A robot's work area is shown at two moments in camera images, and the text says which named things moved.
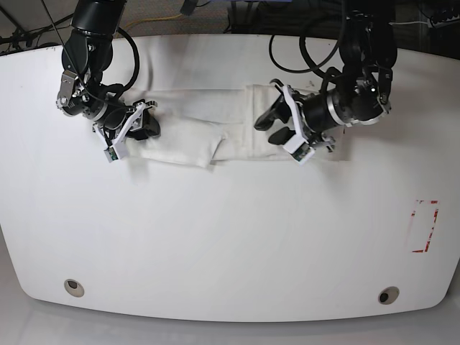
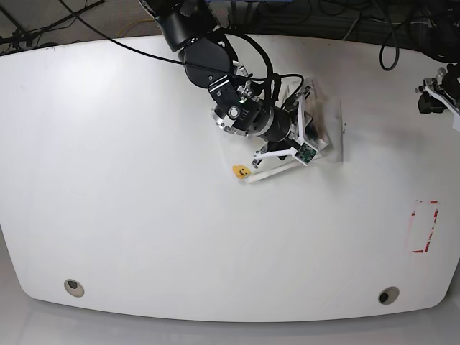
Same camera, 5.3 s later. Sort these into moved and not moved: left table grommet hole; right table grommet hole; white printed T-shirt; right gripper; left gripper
Moved: white printed T-shirt; right gripper; left gripper
Not moved: right table grommet hole; left table grommet hole
